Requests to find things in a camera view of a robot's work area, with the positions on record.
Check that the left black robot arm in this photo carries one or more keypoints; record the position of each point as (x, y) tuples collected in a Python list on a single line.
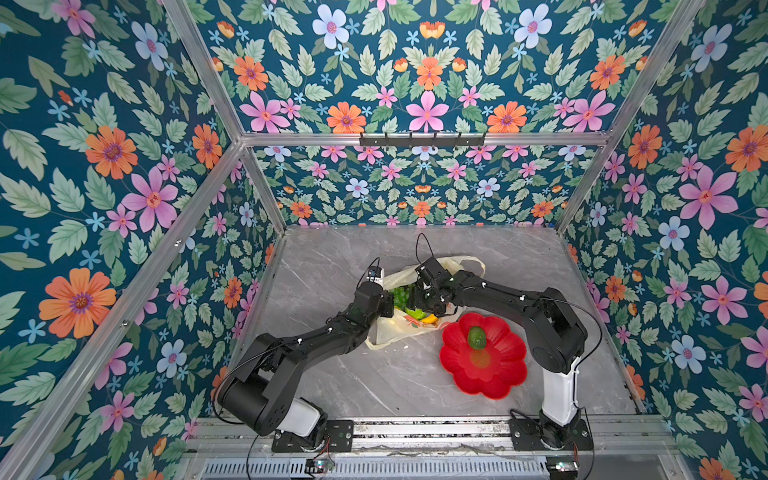
[(260, 391)]

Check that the black hook rail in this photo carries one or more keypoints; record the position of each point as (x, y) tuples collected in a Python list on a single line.
[(407, 140)]

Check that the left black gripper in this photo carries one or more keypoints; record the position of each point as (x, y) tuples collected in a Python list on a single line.
[(388, 305)]

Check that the green fake grapes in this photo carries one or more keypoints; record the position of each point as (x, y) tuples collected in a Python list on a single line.
[(402, 297)]

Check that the red flower-shaped plastic plate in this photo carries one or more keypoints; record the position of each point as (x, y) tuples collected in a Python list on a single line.
[(492, 372)]

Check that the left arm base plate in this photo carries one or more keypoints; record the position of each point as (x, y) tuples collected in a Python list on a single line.
[(312, 437)]

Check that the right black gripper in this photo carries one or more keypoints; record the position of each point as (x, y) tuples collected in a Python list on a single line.
[(418, 304)]

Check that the green fake avocado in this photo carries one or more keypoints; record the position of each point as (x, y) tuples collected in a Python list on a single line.
[(477, 338)]

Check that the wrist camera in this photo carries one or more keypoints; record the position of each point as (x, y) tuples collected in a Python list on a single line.
[(432, 275), (375, 274)]

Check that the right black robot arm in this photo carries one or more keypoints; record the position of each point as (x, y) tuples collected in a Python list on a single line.
[(555, 334)]

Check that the aluminium front rail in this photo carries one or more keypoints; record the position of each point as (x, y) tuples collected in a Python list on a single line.
[(599, 434)]

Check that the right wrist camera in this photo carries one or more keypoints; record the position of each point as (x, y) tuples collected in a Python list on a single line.
[(432, 275)]

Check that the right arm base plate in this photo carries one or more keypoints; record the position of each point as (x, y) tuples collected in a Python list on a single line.
[(528, 434)]

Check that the white vent grille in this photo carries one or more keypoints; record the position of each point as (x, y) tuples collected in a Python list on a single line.
[(376, 468)]

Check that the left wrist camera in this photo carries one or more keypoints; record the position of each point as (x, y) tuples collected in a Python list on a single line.
[(375, 274)]

